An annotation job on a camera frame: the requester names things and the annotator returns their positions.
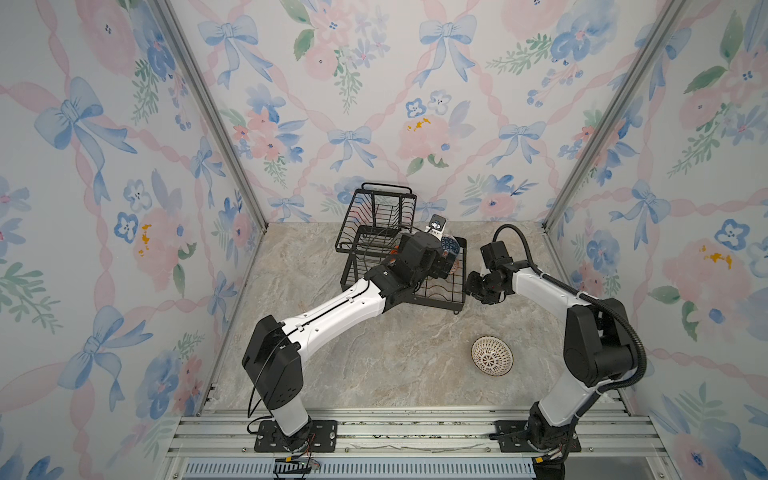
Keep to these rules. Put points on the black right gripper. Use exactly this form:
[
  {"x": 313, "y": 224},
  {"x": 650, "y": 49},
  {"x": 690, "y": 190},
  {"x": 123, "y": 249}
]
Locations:
[{"x": 470, "y": 288}]

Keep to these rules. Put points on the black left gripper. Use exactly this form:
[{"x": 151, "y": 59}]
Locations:
[{"x": 443, "y": 266}]

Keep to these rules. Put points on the blue geometric patterned bowl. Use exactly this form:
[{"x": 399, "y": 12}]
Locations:
[{"x": 450, "y": 245}]

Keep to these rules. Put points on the white brown lattice bowl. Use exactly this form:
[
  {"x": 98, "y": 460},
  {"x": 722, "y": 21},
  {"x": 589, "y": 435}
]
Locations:
[{"x": 492, "y": 356}]

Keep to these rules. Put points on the black wire dish rack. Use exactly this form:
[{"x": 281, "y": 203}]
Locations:
[{"x": 377, "y": 216}]

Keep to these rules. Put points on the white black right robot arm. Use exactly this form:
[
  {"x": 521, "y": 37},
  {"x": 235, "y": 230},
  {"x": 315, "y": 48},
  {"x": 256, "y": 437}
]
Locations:
[{"x": 601, "y": 350}]

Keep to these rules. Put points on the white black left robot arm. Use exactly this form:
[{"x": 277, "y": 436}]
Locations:
[{"x": 277, "y": 352}]

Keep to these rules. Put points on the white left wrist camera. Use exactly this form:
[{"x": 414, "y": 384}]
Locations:
[{"x": 436, "y": 226}]

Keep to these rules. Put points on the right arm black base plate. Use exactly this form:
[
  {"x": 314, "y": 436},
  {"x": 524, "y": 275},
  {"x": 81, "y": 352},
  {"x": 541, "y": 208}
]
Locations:
[{"x": 510, "y": 435}]

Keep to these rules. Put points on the aluminium front rail frame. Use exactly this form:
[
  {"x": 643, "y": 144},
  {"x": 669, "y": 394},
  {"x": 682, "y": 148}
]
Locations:
[{"x": 418, "y": 443}]

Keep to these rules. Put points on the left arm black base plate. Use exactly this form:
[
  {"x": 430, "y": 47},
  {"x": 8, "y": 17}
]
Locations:
[{"x": 318, "y": 436}]

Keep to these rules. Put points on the right aluminium corner post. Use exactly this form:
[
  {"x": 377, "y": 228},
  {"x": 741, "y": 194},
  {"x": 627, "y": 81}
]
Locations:
[{"x": 659, "y": 33}]

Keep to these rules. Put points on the aluminium corner post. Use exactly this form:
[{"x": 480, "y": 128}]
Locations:
[
  {"x": 179, "y": 45},
  {"x": 659, "y": 33}
]

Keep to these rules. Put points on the left aluminium corner post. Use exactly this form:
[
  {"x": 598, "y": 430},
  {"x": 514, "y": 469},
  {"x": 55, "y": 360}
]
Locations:
[{"x": 179, "y": 45}]

